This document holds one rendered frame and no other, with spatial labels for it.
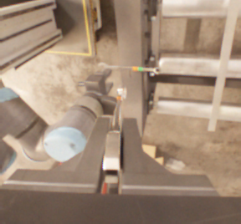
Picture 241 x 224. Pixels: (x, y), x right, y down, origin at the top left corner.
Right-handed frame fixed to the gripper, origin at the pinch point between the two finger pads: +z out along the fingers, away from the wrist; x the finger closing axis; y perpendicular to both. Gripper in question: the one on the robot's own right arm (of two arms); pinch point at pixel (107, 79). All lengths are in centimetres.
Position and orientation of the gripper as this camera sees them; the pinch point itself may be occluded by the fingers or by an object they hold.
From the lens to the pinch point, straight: 66.2
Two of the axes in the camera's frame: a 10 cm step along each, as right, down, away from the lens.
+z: 2.6, -5.9, 7.6
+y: -9.6, -0.9, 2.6
